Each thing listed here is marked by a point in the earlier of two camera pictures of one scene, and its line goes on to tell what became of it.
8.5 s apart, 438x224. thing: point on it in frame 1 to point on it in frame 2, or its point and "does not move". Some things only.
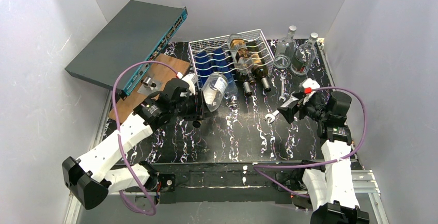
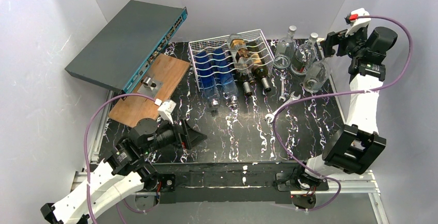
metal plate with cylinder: [150, 86] does not move
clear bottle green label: [285, 49] does not move
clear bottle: [305, 56] does not move
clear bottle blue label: [215, 90] to [317, 75]
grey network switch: [119, 56] does not move
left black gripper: [199, 106] to [184, 133]
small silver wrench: [282, 76] does not move
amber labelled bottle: [243, 60] does not move
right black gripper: [291, 107] to [338, 44]
